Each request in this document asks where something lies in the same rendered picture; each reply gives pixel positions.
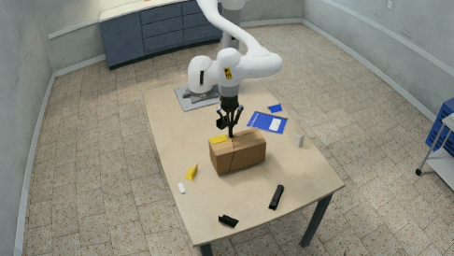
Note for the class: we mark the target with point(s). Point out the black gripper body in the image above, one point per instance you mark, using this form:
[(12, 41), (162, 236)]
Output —
[(229, 102)]

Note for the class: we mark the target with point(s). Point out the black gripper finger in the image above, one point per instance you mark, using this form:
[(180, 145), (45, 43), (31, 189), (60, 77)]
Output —
[(225, 123), (234, 121)]

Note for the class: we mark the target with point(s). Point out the blue notebook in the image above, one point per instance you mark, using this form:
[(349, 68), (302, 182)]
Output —
[(267, 122)]

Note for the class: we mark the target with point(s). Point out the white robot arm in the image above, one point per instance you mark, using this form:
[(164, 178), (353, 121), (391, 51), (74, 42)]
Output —
[(231, 66)]

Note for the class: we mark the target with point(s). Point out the brown cardboard box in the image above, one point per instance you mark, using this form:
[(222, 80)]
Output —
[(249, 148)]

